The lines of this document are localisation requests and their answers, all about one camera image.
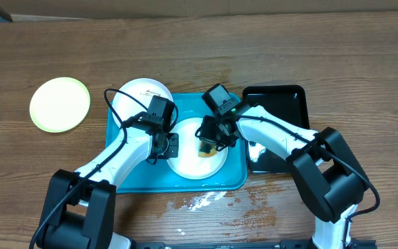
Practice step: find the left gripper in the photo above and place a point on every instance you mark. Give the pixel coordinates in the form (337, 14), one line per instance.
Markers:
(173, 150)

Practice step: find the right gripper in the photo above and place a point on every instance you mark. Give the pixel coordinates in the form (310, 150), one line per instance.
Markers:
(209, 136)

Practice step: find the green yellow sponge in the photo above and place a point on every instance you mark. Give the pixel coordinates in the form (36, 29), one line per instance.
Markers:
(206, 150)

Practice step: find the yellow-green rimmed plate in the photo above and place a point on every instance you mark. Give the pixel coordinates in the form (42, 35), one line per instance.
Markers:
(59, 105)

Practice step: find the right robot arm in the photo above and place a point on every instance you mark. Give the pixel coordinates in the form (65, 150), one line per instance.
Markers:
(328, 177)

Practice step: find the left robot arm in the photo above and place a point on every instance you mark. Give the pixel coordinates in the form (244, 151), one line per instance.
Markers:
(79, 208)

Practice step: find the teal plastic tray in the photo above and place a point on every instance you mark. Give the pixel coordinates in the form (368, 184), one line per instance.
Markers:
(160, 178)

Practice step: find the black rectangular tray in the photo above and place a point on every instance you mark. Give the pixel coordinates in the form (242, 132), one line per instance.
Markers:
(286, 102)

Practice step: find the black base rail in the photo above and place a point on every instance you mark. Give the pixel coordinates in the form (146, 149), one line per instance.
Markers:
(226, 245)

